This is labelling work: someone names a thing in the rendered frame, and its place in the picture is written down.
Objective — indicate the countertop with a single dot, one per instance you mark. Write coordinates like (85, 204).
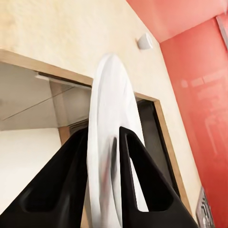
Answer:
(172, 127)
(67, 38)

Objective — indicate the saucer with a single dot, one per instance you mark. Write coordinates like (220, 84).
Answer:
(112, 105)

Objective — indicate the coffee cup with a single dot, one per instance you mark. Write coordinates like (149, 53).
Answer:
(145, 43)

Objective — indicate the cabinet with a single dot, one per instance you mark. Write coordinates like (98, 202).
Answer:
(154, 143)
(32, 99)

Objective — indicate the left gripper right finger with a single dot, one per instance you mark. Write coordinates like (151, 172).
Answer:
(166, 209)

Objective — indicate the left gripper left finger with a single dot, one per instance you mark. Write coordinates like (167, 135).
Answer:
(55, 197)

